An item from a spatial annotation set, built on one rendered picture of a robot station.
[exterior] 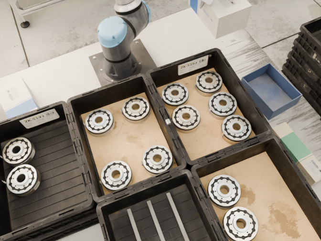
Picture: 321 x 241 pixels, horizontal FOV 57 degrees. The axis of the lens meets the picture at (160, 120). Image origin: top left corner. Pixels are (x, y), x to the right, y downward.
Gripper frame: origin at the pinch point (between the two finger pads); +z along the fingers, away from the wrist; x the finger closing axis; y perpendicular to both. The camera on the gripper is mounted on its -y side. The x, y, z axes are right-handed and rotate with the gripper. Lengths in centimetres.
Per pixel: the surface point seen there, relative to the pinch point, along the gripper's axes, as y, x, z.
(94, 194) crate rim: 38, -62, 18
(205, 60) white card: 5.8, -6.2, 21.0
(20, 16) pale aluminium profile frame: -163, -82, 102
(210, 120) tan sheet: 27.1, -15.3, 27.6
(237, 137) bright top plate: 38.4, -11.7, 24.3
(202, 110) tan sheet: 22.0, -15.9, 27.6
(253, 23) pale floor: -74, 91, 111
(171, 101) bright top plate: 14.8, -25.1, 24.8
